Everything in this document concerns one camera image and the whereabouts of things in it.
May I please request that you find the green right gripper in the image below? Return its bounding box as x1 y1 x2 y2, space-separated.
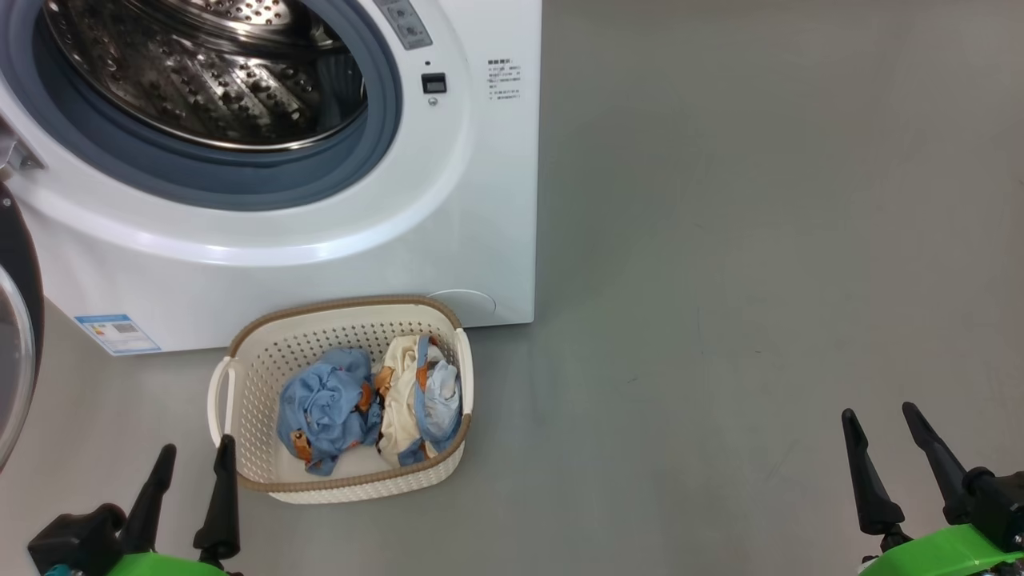
841 402 1024 576

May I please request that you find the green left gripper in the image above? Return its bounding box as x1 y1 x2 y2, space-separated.
28 434 242 576

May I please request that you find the blue printed garment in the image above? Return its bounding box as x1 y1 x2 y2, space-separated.
277 346 383 477

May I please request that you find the cream and blue garment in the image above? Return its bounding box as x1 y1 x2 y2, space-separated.
374 334 463 468

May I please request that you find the dark round glass washer door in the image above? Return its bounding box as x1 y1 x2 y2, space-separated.
0 182 46 473

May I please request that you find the white front-load washing machine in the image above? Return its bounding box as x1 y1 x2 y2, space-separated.
0 0 542 355

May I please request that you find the metal washer door hinge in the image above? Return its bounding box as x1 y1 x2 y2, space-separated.
0 132 46 174

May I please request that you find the stainless steel washer drum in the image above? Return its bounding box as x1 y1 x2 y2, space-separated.
40 0 369 151

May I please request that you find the cream perforated laundry basket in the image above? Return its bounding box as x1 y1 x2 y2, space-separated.
207 295 475 505

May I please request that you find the blue energy label sticker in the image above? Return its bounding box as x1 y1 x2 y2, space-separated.
74 314 162 355

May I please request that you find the round white filter cover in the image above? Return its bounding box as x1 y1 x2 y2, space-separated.
428 290 497 327

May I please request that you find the grey rectangular instruction label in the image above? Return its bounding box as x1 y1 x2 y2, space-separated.
374 0 434 50

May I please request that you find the printed text warning sticker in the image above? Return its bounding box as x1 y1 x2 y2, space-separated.
486 58 522 103

